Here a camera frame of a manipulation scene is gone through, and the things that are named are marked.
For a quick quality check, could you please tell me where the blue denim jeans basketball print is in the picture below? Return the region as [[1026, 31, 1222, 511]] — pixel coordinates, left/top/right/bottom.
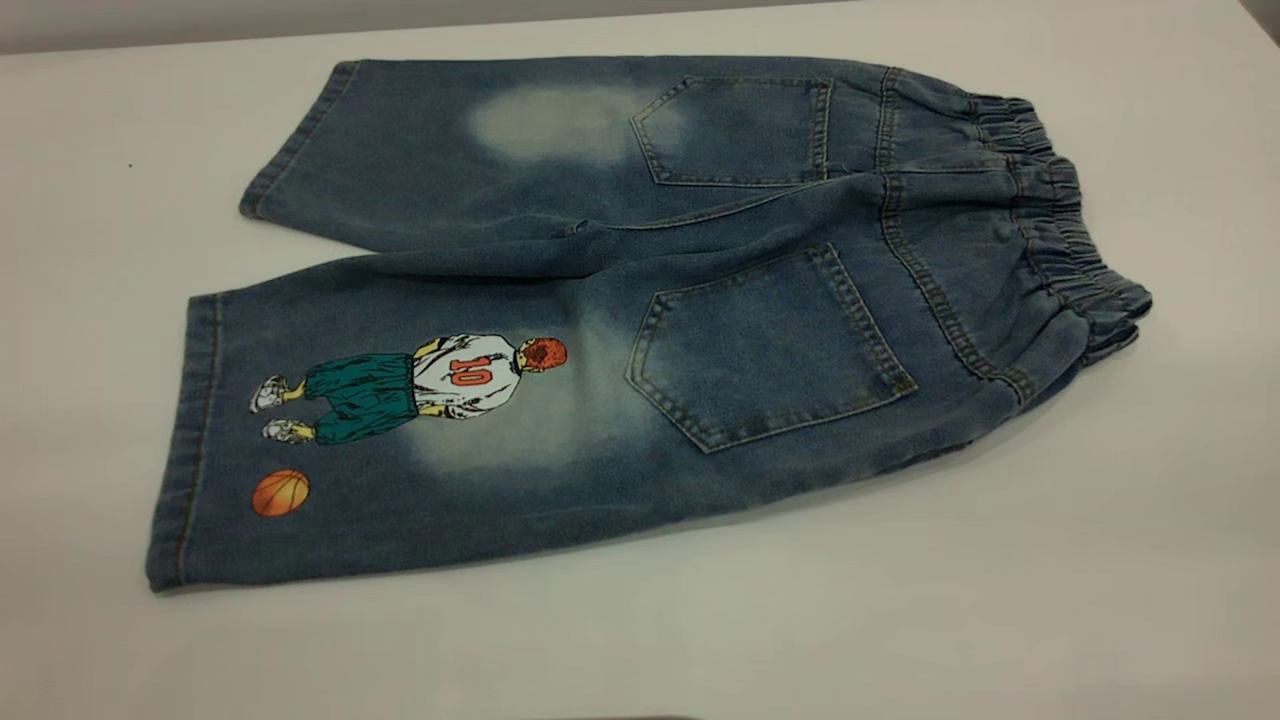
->
[[145, 55, 1153, 593]]

